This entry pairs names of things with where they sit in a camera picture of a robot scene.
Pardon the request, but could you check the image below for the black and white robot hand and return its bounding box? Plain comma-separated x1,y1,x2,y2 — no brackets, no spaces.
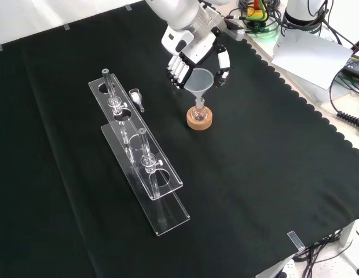
161,25,232,90

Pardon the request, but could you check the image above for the clear plastic funnel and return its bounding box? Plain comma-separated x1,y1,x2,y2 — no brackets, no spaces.
184,68,215,107

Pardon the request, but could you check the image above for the glass round-bottom flask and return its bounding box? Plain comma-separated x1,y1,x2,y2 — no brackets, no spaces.
192,97,208,122

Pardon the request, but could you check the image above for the small glass weighing funnel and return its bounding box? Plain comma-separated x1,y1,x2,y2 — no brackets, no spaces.
128,88,145,113

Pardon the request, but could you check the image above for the clear acrylic funnel stand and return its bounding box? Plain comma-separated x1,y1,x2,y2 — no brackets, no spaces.
87,68,191,237

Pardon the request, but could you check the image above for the yellow stop button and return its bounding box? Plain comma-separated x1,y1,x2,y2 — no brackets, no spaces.
246,0,269,30

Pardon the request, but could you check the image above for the white paper sheet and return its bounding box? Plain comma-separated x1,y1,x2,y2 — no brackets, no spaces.
271,30,354,90

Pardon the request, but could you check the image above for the black cloth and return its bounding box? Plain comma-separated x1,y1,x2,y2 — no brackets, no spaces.
0,0,359,278

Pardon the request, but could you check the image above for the black power adapter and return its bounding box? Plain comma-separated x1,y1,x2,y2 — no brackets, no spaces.
341,55,359,79

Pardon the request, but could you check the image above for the white table leg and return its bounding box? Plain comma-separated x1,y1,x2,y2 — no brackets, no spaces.
340,220,357,247

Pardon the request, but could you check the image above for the white power strip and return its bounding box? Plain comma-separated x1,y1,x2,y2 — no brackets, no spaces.
279,258,298,278

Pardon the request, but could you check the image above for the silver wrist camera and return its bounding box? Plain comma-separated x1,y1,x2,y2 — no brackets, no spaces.
222,17,246,42

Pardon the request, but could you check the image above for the cork ring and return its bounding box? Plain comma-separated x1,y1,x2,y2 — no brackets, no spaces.
186,106,213,131

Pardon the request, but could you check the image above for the black coiled cable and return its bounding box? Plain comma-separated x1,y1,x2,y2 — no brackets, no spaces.
329,68,359,130

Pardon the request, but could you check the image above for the black cable bundle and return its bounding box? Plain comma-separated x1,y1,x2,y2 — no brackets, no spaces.
294,228,359,278

